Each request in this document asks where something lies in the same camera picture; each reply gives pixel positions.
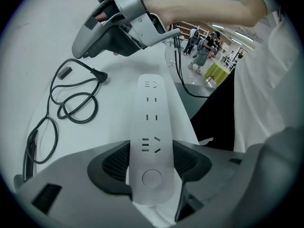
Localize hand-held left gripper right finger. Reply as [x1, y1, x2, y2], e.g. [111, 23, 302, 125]
[172, 139, 248, 223]

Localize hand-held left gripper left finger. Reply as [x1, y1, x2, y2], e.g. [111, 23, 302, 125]
[14, 140, 152, 228]

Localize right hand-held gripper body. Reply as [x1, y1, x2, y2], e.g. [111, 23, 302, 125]
[96, 0, 181, 50]

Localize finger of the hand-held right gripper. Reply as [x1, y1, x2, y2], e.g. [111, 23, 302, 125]
[94, 0, 123, 19]
[71, 14, 141, 59]

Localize black hair dryer cord with plug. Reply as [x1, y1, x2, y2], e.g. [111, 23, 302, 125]
[22, 58, 109, 182]

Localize white power strip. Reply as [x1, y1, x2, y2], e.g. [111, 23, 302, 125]
[129, 73, 177, 208]

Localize person's right forearm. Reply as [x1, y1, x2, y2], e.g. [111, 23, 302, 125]
[142, 0, 270, 29]

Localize person's right hand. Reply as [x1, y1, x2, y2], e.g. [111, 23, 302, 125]
[94, 11, 108, 23]

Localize person's black trousers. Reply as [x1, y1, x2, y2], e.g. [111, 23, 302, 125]
[190, 73, 236, 152]

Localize yellow-green covered table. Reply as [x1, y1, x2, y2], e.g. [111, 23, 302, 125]
[204, 61, 232, 88]

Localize person's white shirt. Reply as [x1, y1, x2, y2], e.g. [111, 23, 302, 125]
[233, 0, 304, 152]

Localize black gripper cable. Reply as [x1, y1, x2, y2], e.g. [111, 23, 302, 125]
[172, 28, 210, 98]

